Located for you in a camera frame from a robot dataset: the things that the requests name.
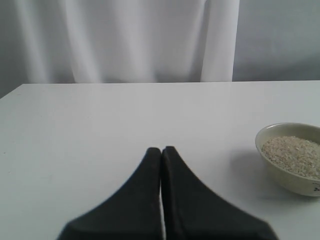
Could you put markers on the small cream ceramic bowl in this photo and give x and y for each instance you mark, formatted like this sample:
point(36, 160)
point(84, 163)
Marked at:
point(292, 182)

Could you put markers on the white backdrop curtain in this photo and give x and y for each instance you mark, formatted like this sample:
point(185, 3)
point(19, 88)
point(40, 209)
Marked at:
point(157, 41)

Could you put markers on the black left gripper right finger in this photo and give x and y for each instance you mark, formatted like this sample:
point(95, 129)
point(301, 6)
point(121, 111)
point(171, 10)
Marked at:
point(194, 212)

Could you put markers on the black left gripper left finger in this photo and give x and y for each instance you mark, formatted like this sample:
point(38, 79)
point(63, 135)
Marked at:
point(132, 213)

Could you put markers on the uncooked rice grains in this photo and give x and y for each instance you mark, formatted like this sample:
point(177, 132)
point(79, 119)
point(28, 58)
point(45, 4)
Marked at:
point(295, 155)

